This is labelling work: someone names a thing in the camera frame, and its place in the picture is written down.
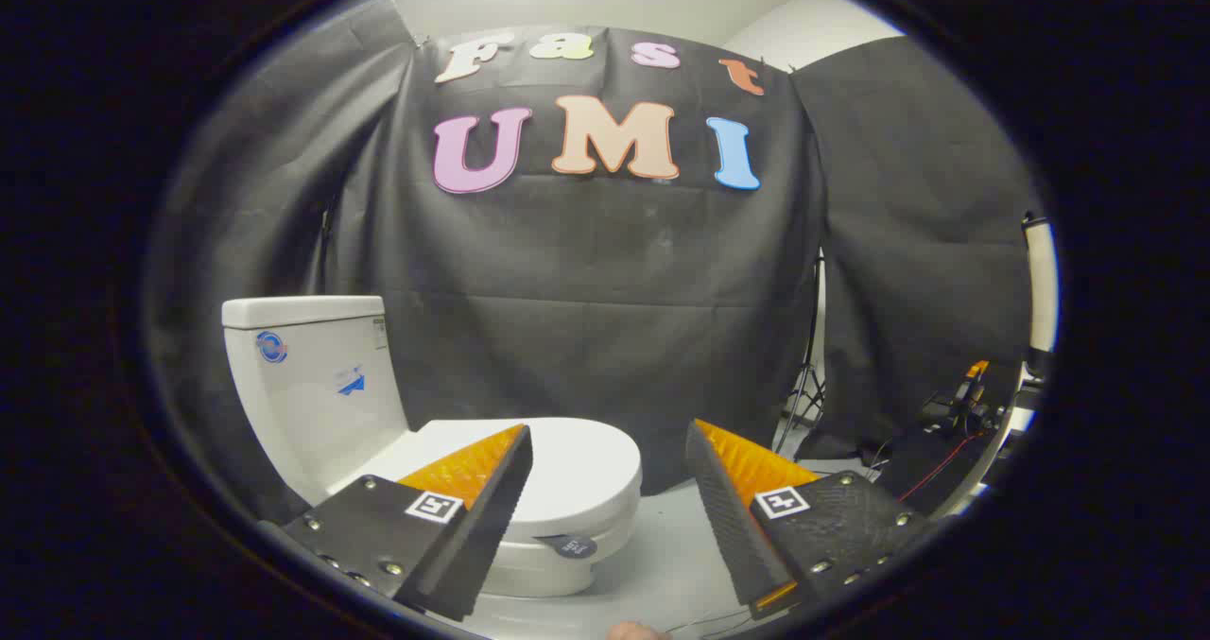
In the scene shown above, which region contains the black backdrop cloth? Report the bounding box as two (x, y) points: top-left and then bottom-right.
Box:
(147, 0), (1041, 528)

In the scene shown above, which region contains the black equipment with orange part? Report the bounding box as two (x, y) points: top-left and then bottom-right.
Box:
(889, 358), (1024, 518)

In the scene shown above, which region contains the black tripod stand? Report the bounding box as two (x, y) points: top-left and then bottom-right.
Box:
(775, 252), (829, 454)

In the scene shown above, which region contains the white toilet lid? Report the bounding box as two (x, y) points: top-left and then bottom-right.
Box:
(408, 417), (644, 562)

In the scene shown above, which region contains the white ceramic toilet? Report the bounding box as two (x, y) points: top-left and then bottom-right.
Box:
(221, 295), (644, 599)

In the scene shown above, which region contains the thin red cable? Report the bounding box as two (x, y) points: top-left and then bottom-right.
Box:
(898, 430), (986, 505)

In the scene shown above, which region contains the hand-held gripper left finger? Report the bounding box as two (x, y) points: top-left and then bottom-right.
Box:
(282, 423), (534, 622)

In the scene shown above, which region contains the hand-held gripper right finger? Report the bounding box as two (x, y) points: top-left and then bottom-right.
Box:
(684, 419), (932, 620)

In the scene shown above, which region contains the white light panel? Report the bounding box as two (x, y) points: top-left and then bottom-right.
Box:
(1023, 213), (1059, 353)

